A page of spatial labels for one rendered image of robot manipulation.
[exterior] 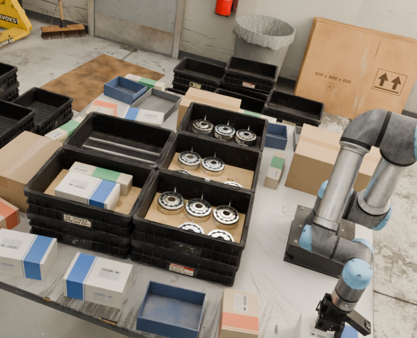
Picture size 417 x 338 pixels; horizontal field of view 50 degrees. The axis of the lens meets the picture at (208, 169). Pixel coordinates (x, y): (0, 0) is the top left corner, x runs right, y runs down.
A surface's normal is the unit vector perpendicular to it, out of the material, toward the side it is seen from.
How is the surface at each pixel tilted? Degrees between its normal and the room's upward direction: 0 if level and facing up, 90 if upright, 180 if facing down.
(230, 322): 0
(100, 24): 90
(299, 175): 90
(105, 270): 0
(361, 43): 82
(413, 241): 0
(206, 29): 90
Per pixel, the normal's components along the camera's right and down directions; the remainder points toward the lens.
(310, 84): -0.22, 0.32
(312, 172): -0.31, 0.54
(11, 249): 0.15, -0.79
